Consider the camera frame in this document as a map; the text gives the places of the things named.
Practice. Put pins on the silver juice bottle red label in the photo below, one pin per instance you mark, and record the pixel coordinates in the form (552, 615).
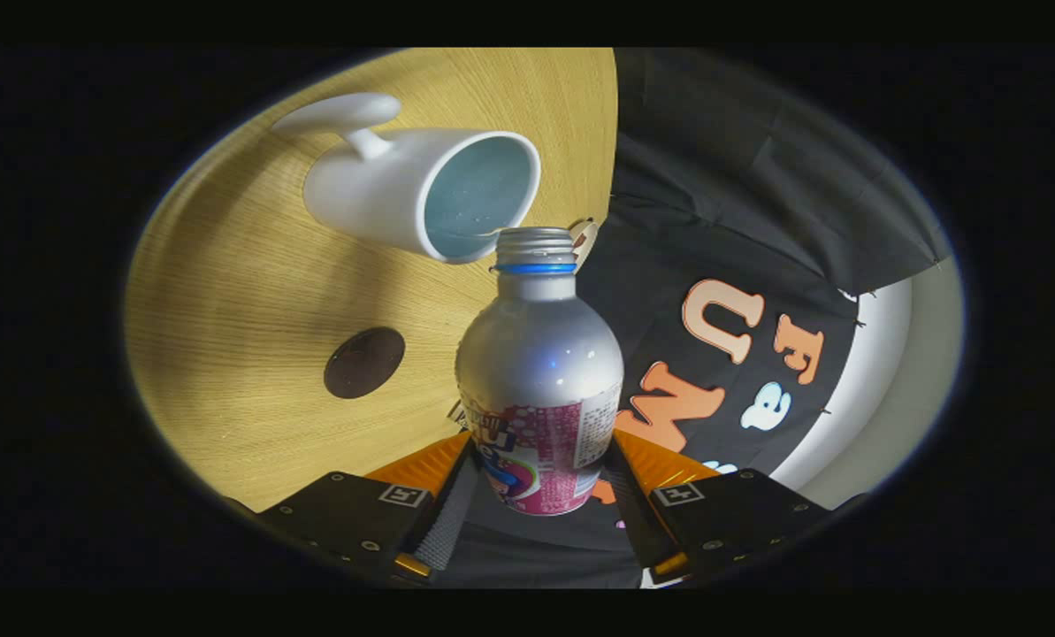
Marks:
(540, 354)

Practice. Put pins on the dark round coaster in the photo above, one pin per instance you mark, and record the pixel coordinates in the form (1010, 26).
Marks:
(364, 363)

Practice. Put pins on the wooden table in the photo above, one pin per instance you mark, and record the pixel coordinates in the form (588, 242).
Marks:
(226, 336)

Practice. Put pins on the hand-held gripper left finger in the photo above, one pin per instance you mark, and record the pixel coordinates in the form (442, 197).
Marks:
(446, 526)

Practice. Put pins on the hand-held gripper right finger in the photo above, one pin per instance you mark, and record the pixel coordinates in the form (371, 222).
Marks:
(638, 526)

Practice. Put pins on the white cup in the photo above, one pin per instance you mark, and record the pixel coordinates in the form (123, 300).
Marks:
(368, 195)

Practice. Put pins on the white round plate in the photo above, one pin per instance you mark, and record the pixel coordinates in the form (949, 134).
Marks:
(585, 241)

